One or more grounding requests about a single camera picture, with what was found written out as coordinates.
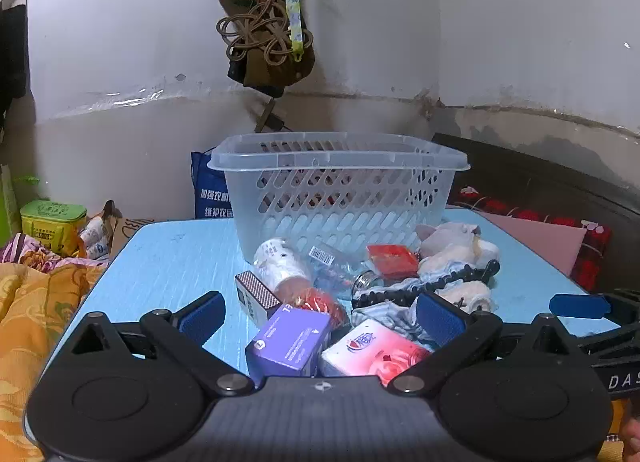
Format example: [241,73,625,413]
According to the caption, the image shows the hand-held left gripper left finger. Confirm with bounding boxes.
[70,291,256,397]

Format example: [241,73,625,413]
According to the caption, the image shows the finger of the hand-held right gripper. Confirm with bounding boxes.
[548,288,640,325]

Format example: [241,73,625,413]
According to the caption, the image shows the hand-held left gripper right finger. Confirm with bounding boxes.
[389,291,576,395]

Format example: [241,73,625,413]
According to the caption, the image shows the red box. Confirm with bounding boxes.
[366,243,420,279]

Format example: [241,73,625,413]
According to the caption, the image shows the pink tissue packet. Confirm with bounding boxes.
[320,318,433,388]

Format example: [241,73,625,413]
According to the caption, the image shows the purple box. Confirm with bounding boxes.
[245,303,333,388]

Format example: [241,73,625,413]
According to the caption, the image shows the clear plastic basket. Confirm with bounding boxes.
[207,132,471,268]

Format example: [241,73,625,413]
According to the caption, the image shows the white rolled towel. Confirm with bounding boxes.
[440,279,496,315]

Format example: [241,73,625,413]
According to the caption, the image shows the black beaded massager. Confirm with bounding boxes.
[350,259,501,310]

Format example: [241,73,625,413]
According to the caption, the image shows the light blue cloth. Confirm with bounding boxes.
[350,277,436,343]

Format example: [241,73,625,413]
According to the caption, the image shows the red floral pillow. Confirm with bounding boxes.
[447,185,613,293]

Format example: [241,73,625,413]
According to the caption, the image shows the brown patterned white box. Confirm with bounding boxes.
[235,271,283,328]

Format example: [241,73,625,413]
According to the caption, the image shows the pink cloth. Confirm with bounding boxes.
[480,212,588,278]

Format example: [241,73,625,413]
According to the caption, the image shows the white plush toy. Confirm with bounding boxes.
[415,221,501,273]

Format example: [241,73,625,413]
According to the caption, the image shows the white cylinder container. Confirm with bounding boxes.
[252,237,316,298]

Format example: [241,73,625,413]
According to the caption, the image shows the brown paper bag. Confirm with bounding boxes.
[102,199,156,258]

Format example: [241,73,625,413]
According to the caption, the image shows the clear plastic bottle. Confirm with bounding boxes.
[307,242,386,300]

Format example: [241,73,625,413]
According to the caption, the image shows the red shiny wrapped item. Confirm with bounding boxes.
[295,287,351,328]

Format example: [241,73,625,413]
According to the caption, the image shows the blue tote bag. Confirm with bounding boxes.
[190,151,236,220]

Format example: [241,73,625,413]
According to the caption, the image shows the white snack packets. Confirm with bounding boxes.
[80,215,111,260]

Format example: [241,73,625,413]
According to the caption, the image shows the dark headboard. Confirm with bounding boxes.
[432,132,640,293]

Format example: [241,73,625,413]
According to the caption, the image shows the orange blanket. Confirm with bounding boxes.
[0,262,108,462]

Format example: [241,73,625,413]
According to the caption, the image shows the yellow green tin box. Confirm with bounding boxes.
[20,199,88,257]

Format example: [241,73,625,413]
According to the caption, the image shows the purple floral blanket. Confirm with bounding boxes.
[0,232,108,273]

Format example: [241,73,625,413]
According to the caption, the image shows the green bag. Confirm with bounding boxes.
[0,165,23,243]

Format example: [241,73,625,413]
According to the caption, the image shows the brown hanging bag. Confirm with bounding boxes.
[227,32,317,88]

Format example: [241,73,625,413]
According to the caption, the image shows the dark hanging clothing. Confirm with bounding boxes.
[0,0,31,143]

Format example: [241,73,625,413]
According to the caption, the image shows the black wall charger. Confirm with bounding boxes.
[255,97,291,133]

